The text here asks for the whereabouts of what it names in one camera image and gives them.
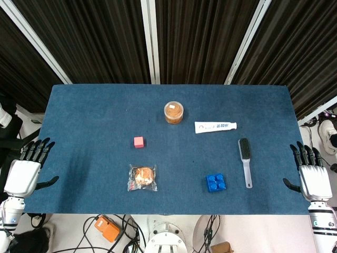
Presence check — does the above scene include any dark curtain panel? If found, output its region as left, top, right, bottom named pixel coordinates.
left=0, top=7, right=64, bottom=114
left=155, top=0, right=261, bottom=85
left=12, top=0, right=152, bottom=85
left=233, top=0, right=337, bottom=121

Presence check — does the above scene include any white sneaker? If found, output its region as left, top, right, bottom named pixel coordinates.
left=318, top=120, right=337, bottom=155

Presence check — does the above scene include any black cable bundle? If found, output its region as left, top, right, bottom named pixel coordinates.
left=193, top=215, right=221, bottom=253
left=52, top=215, right=148, bottom=253

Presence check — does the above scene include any white frame post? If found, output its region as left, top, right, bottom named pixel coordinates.
left=297, top=102, right=337, bottom=126
left=224, top=0, right=272, bottom=85
left=0, top=0, right=73, bottom=85
left=141, top=0, right=161, bottom=85

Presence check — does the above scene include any black shoe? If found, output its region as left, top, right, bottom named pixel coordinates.
left=27, top=212, right=47, bottom=229

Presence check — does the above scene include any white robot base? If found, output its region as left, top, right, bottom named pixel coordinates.
left=144, top=222, right=189, bottom=253

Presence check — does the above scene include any blue table cloth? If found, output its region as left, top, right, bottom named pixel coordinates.
left=25, top=84, right=311, bottom=216

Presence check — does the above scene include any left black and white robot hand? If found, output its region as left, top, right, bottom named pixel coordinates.
left=3, top=137, right=60, bottom=198

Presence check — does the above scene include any blue toy building block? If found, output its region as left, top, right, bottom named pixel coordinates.
left=205, top=172, right=228, bottom=193

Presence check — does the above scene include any white toothpaste tube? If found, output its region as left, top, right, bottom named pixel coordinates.
left=194, top=121, right=237, bottom=134

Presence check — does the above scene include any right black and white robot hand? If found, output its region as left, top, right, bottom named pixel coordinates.
left=282, top=141, right=333, bottom=202

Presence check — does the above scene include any brown cardboard box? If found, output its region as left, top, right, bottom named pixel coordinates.
left=210, top=241, right=234, bottom=253

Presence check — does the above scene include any grey brush with black bristles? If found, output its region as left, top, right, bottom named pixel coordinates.
left=237, top=138, right=253, bottom=189

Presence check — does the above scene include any orange box device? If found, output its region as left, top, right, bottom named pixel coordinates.
left=94, top=215, right=121, bottom=243

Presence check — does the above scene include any bread in clear wrapper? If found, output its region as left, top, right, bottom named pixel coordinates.
left=127, top=163, right=158, bottom=192

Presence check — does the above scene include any clear jar of rubber bands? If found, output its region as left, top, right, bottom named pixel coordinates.
left=164, top=101, right=184, bottom=124

